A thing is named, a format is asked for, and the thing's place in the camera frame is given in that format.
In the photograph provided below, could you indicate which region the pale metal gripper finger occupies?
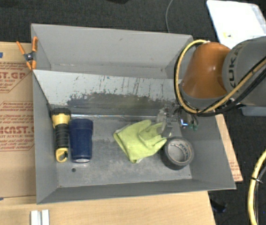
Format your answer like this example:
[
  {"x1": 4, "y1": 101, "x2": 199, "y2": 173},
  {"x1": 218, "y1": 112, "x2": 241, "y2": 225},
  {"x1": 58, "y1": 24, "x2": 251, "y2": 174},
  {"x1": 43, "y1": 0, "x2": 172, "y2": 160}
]
[
  {"x1": 156, "y1": 109, "x2": 168, "y2": 126},
  {"x1": 161, "y1": 122, "x2": 173, "y2": 137}
]

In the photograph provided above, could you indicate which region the grey tape roll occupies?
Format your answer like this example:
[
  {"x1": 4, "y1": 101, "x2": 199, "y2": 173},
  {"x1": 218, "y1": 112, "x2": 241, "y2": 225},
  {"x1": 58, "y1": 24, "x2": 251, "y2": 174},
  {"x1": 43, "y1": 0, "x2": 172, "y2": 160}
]
[{"x1": 161, "y1": 136, "x2": 195, "y2": 171}]

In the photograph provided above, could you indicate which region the yellow-green cloth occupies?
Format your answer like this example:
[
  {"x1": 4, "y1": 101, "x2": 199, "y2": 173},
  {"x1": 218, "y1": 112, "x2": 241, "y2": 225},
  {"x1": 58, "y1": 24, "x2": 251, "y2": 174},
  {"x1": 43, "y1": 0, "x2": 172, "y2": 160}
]
[{"x1": 113, "y1": 119, "x2": 172, "y2": 164}]

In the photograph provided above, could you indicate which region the grey metal bin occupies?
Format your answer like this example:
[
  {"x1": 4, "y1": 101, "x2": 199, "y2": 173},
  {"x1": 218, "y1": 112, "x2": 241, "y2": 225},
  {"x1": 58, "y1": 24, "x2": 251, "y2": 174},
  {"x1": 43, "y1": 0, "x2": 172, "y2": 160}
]
[{"x1": 30, "y1": 23, "x2": 237, "y2": 205}]

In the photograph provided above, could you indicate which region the dark blue cup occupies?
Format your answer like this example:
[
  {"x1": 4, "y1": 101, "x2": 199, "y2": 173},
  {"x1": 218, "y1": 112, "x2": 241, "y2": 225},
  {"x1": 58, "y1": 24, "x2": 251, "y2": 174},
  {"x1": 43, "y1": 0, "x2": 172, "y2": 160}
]
[{"x1": 68, "y1": 118, "x2": 94, "y2": 164}]

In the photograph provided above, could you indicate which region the yellow and black flashlight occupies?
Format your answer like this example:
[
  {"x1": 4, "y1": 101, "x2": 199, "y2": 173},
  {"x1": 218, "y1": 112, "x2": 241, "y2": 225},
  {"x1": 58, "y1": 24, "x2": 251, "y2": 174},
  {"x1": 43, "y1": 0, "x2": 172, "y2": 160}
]
[{"x1": 51, "y1": 107, "x2": 72, "y2": 163}]

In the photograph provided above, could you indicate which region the brown cardboard board red print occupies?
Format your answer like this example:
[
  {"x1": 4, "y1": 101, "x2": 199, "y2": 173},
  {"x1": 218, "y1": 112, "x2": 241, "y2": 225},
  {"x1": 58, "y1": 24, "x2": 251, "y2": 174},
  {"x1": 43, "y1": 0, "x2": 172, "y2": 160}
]
[{"x1": 0, "y1": 40, "x2": 243, "y2": 200}]

